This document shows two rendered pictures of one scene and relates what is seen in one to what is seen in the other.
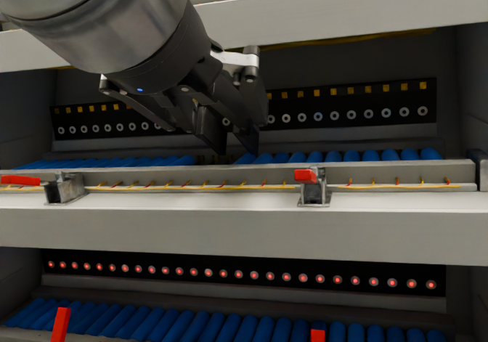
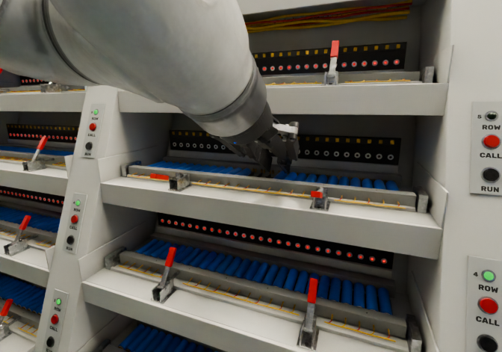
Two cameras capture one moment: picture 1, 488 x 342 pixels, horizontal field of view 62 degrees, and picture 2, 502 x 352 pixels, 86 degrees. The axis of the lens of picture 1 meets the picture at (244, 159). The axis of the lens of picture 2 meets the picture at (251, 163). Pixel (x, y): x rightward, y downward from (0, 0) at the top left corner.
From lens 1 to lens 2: 0.07 m
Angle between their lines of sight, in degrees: 5
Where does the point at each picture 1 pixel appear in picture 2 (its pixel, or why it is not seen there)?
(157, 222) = (230, 208)
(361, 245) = (344, 235)
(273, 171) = (297, 185)
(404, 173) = (373, 196)
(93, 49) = (219, 128)
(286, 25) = (314, 105)
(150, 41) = (246, 125)
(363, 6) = (359, 99)
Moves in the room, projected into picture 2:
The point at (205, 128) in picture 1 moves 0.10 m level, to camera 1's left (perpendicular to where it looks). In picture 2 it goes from (261, 157) to (206, 151)
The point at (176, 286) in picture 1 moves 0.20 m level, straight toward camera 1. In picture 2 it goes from (233, 242) to (236, 266)
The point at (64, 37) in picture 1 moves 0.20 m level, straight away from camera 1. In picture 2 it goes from (208, 122) to (182, 147)
